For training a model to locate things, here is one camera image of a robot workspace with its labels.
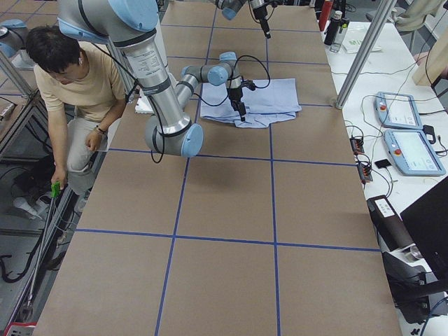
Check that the lower teach pendant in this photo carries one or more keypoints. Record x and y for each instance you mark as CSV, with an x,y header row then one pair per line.
x,y
412,153

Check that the black monitor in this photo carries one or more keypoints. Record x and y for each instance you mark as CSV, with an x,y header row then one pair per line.
x,y
426,222

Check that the red bottle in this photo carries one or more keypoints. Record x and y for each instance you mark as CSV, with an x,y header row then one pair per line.
x,y
326,8

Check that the black water bottle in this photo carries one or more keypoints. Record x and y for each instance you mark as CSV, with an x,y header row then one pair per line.
x,y
332,28

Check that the upper teach pendant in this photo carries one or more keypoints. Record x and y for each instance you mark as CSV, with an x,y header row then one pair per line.
x,y
398,111

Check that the aluminium frame post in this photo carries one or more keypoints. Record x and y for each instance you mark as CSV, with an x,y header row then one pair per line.
x,y
364,51

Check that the teach pendant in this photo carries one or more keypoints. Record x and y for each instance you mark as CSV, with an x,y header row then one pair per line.
x,y
398,111
412,153

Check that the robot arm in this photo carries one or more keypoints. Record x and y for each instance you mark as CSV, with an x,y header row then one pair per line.
x,y
230,8
132,27

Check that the green handled grabber tool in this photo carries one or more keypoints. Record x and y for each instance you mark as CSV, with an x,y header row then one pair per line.
x,y
27,307

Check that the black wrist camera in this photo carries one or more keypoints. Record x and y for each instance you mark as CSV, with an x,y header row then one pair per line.
x,y
249,84

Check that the seated person beige shirt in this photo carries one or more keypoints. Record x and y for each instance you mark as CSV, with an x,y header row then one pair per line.
x,y
83,95

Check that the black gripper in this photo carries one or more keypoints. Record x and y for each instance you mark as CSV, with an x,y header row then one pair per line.
x,y
260,15
234,94

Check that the light blue striped shirt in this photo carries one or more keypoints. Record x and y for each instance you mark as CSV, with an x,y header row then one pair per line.
x,y
273,101

